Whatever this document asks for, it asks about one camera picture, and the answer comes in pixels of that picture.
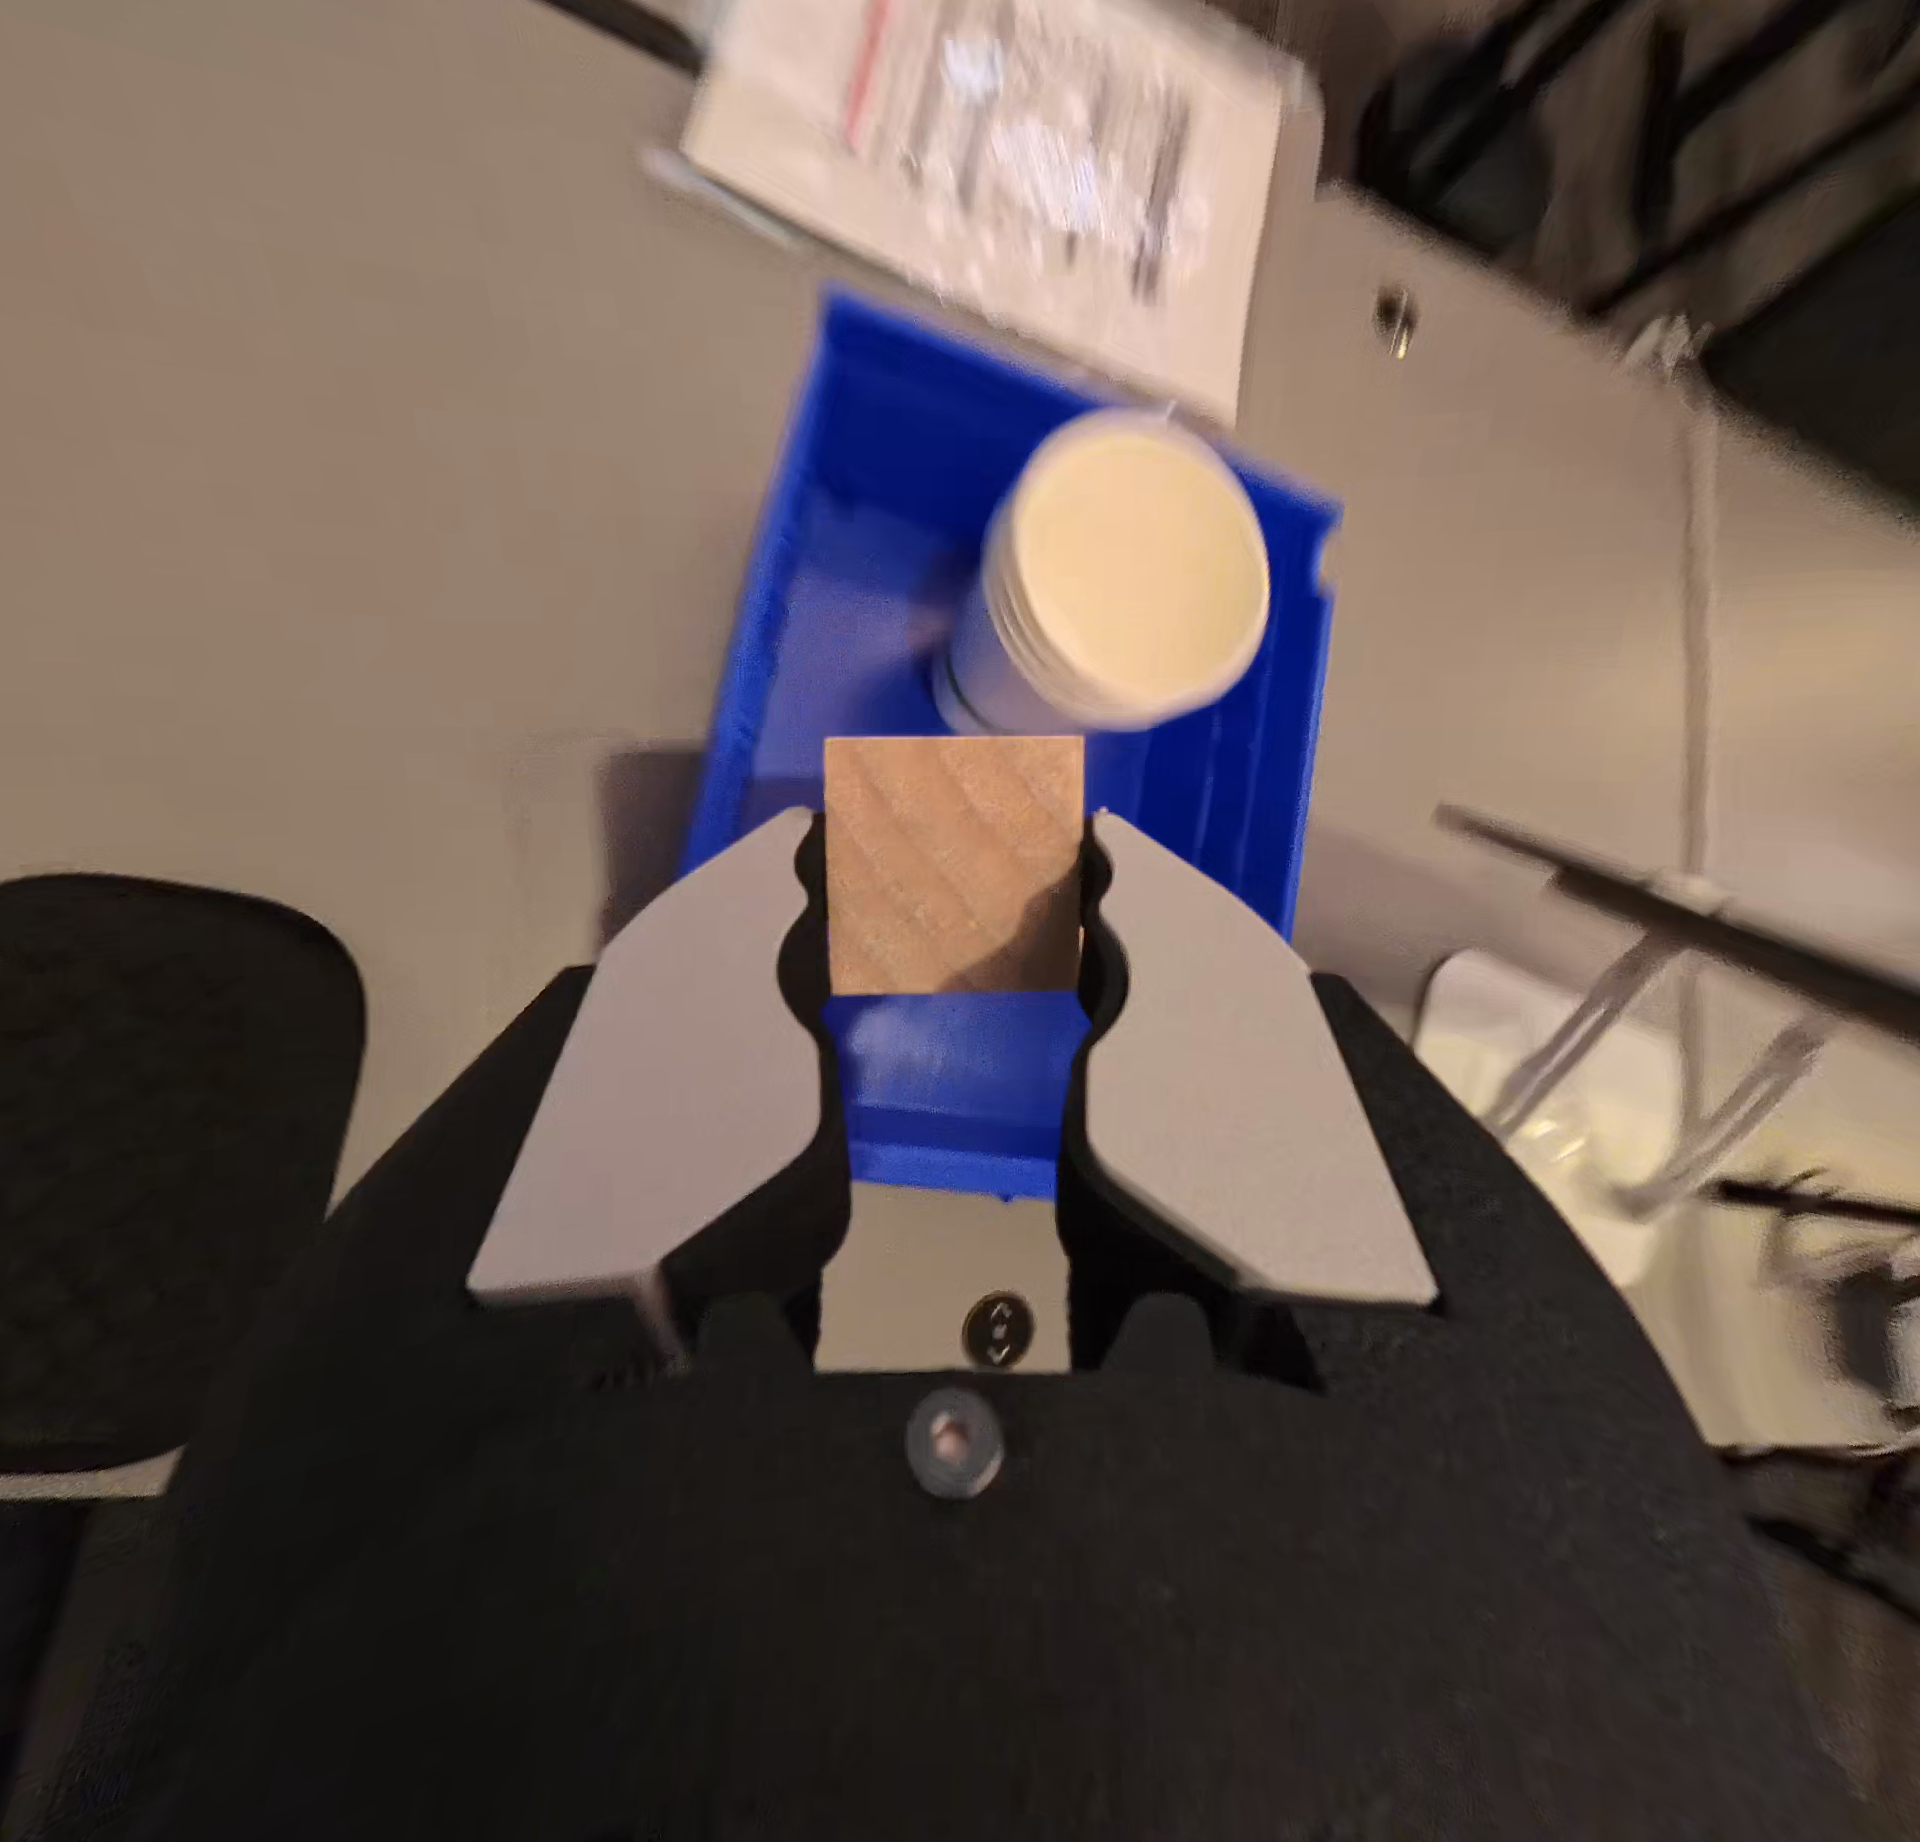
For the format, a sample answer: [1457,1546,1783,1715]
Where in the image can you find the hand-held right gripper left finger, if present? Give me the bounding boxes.
[465,803,845,1367]

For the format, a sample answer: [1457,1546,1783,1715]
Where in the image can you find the blue plastic bin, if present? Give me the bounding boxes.
[682,286,1341,1201]

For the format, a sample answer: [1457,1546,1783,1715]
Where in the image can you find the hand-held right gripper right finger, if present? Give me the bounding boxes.
[1063,809,1441,1344]

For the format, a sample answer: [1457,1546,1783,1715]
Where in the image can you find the paper sheet in plastic sleeve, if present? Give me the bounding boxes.
[645,0,1307,427]

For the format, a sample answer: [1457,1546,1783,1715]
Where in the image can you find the instruction sheet on wooden stand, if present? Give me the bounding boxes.
[1417,803,1920,1275]

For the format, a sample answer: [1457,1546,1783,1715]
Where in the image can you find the wooden cube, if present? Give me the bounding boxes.
[825,736,1084,995]

